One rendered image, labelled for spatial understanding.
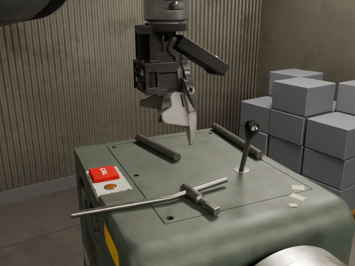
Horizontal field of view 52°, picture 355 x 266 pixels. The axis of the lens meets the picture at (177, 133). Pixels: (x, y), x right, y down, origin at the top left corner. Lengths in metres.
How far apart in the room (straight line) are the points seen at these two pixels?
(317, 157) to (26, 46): 2.50
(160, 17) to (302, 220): 0.46
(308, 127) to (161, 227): 2.43
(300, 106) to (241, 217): 2.35
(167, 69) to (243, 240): 0.33
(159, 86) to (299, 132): 2.49
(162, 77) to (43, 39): 2.78
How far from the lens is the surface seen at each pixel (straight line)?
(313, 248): 0.71
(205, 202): 0.73
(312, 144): 3.02
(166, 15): 0.62
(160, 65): 0.62
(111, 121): 3.68
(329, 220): 0.80
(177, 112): 0.62
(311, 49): 4.12
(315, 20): 4.10
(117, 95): 3.65
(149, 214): 0.72
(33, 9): 0.21
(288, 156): 3.20
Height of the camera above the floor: 1.62
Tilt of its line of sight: 18 degrees down
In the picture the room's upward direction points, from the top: straight up
